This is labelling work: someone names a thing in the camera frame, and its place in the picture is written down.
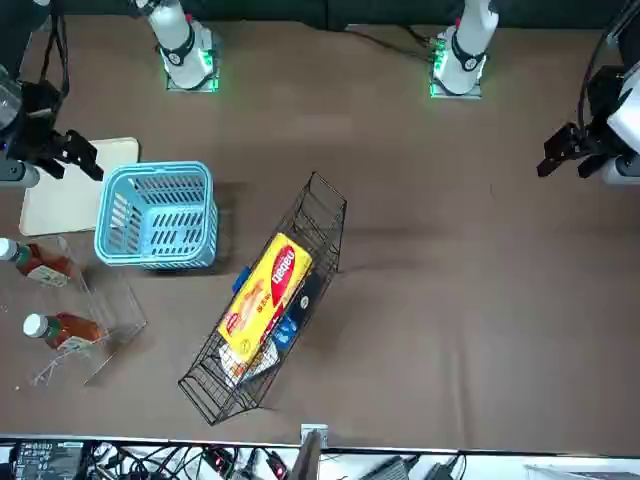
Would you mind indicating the small black module red light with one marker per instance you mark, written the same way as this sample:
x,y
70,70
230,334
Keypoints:
x,y
277,469

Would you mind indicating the aluminium camera post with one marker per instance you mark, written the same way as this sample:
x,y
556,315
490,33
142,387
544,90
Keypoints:
x,y
309,455

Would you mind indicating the white orange cracker box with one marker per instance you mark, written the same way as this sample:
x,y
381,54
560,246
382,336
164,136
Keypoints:
x,y
250,365

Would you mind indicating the black power supply red light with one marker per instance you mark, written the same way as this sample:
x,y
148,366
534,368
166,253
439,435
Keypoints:
x,y
217,459

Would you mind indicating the grey finned power supply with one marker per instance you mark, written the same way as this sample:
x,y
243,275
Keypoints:
x,y
390,470

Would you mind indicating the black power brick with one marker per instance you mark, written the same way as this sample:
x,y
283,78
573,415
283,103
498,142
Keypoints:
x,y
445,470

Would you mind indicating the yellow red wafer box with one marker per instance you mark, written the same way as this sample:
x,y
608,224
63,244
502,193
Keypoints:
x,y
265,300

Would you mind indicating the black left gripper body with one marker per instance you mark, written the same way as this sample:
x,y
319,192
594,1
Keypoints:
x,y
602,95

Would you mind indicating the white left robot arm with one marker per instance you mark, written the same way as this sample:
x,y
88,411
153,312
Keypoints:
x,y
467,45

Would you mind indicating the cream plastic tray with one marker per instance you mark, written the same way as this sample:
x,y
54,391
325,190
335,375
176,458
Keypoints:
x,y
60,205

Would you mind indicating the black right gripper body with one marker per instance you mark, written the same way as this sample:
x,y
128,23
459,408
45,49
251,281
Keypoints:
x,y
40,105

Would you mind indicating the blue Oreo cookie box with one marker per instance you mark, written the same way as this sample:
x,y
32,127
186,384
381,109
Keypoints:
x,y
241,280

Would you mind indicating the black labelled power supply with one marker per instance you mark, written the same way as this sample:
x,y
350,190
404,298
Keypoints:
x,y
45,462

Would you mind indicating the clear acrylic beverage shelf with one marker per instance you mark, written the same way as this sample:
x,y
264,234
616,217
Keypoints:
x,y
115,300

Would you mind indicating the light blue plastic basket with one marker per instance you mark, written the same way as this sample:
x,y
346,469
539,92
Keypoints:
x,y
150,167

